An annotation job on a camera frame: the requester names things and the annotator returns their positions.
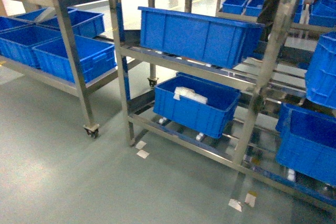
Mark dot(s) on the blue crate lower shelf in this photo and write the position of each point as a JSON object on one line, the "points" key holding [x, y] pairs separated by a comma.
{"points": [[210, 117]]}

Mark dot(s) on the large blue bin upper shelf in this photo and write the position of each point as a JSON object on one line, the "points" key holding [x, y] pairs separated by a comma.
{"points": [[216, 41]]}

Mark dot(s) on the white plastic bag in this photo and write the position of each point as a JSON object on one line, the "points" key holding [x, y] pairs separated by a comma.
{"points": [[190, 94]]}

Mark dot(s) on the stainless steel flow rack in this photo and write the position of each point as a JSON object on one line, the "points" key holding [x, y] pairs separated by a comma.
{"points": [[259, 90]]}

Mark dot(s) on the cart caster wheel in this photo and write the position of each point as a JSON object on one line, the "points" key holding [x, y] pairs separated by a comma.
{"points": [[92, 131]]}

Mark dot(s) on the blue crate cart rear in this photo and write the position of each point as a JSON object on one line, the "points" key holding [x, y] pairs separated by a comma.
{"points": [[83, 23]]}

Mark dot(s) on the small blue bin left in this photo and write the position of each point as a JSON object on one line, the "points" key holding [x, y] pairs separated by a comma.
{"points": [[234, 6]]}

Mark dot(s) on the small blue bin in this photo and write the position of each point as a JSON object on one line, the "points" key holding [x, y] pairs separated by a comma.
{"points": [[254, 8], [234, 6]]}

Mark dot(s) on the small blue bin right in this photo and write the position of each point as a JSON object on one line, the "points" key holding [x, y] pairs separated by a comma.
{"points": [[254, 8]]}

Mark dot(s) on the blue crate right lower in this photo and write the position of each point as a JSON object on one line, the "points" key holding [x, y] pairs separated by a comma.
{"points": [[307, 142]]}

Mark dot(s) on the blue crate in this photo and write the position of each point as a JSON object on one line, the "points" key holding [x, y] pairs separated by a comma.
{"points": [[320, 76], [307, 142]]}

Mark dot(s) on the stainless steel cart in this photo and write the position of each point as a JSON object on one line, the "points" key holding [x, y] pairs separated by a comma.
{"points": [[79, 88]]}

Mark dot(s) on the blue crate right upper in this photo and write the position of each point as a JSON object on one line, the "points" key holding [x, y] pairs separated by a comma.
{"points": [[320, 76]]}

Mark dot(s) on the blue crate cart left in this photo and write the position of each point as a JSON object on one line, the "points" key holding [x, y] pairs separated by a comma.
{"points": [[18, 44]]}

